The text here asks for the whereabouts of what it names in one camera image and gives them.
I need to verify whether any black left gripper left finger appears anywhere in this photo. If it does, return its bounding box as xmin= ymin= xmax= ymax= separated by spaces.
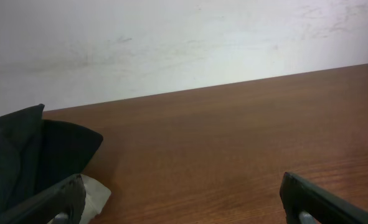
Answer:
xmin=0 ymin=174 xmax=86 ymax=224

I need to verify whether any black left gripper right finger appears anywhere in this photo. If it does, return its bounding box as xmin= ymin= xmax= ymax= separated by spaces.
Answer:
xmin=280 ymin=172 xmax=368 ymax=224

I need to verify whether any black folded shirt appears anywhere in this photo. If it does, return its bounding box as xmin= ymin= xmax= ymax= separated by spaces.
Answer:
xmin=0 ymin=104 xmax=103 ymax=213

